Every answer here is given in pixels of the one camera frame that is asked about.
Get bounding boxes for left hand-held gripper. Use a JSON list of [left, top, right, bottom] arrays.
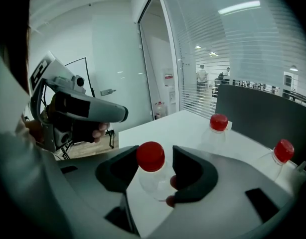
[[29, 50, 129, 153]]

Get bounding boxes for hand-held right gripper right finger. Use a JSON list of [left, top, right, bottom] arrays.
[[148, 145, 295, 239]]

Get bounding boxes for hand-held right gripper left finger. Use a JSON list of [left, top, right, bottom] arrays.
[[49, 145, 142, 238]]

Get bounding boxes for clear bottle with red cap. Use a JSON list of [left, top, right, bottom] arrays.
[[252, 138, 295, 184], [136, 141, 175, 202], [197, 113, 233, 154]]

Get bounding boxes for person's left forearm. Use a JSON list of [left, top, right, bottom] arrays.
[[21, 116, 45, 145]]

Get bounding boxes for person's left hand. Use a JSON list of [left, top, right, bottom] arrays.
[[92, 121, 111, 144]]

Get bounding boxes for white door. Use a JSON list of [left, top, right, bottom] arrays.
[[91, 14, 154, 135]]

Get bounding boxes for water jug with red cap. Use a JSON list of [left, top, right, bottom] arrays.
[[154, 101, 167, 120]]

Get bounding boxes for white water dispenser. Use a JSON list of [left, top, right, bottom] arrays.
[[168, 90, 178, 113]]

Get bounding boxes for white sign with red label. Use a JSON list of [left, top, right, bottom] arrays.
[[163, 68, 174, 88]]

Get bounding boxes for dark grey panel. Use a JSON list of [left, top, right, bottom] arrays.
[[214, 83, 306, 168]]

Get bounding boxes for person's white shirt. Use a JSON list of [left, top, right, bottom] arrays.
[[0, 47, 69, 236]]

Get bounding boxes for white window blinds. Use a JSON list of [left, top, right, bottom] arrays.
[[165, 0, 306, 120]]

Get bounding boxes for long ceiling lamp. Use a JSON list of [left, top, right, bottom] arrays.
[[218, 0, 262, 16]]

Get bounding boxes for metal door handle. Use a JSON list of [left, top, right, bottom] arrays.
[[100, 88, 117, 97]]

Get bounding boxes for grey gripper camera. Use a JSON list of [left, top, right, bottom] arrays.
[[54, 127, 72, 148], [52, 74, 87, 95]]

